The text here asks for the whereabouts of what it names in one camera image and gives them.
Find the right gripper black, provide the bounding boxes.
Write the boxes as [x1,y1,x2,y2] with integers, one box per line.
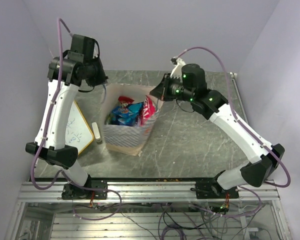
[149,72,195,103]

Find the red REAL chips bag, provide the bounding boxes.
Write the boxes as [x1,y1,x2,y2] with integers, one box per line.
[137,95,156,127]

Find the blue checkered paper bag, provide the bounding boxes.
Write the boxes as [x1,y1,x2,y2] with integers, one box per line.
[100,83,163,156]

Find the blue Slendy fruit snack bag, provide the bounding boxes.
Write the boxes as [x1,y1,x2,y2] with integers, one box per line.
[107,102,143,127]

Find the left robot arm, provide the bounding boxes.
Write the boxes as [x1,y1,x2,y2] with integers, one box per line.
[25,34,108,200]

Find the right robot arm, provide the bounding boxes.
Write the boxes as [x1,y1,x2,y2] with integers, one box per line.
[150,63,285,198]

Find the red pink candy packet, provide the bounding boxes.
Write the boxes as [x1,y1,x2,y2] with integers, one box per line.
[118,96,134,108]

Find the white whiteboard marker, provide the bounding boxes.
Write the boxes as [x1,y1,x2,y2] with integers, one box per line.
[91,122,102,144]

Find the small yellow-framed whiteboard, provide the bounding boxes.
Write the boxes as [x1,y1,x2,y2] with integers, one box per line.
[65,101,95,155]

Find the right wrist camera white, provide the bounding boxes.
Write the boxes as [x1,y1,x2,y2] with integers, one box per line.
[170,57,186,80]

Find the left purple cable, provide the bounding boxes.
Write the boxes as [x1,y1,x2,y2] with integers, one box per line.
[29,17,75,190]

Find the purple cable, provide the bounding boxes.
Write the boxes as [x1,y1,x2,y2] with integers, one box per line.
[176,46,292,188]
[29,17,75,190]

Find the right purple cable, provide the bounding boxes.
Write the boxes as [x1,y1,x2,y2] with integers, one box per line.
[176,46,292,188]

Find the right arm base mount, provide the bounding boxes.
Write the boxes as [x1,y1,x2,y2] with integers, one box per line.
[190,180,239,200]

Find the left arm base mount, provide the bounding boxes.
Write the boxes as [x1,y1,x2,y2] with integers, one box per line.
[61,180,108,200]

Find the aluminium frame rail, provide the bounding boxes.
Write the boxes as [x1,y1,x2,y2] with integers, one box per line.
[17,181,280,204]

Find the loose wires under table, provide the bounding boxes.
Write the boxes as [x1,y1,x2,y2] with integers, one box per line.
[57,192,263,240]

